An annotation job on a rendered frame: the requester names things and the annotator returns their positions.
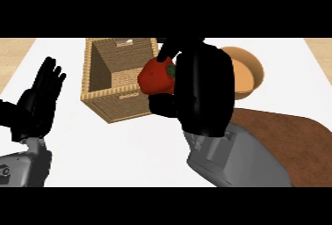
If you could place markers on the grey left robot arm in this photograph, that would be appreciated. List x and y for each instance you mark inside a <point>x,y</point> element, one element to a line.
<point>26,164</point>

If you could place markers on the orange round bowl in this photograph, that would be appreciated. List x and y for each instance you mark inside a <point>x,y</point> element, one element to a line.
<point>247,73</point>

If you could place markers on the brown wooden cutting board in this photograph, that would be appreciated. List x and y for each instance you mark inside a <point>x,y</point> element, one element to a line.
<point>289,146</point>

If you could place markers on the tall wicker basket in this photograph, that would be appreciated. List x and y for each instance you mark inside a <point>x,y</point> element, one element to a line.
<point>116,79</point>

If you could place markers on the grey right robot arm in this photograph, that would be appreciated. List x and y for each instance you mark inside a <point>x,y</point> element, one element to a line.
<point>237,159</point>

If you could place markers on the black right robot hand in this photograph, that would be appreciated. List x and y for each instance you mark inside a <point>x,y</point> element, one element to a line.
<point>203,88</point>

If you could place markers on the red bell pepper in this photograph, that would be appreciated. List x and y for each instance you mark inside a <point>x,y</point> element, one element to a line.
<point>157,76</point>

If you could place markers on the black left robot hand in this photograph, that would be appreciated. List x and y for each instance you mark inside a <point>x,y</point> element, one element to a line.
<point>38,99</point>

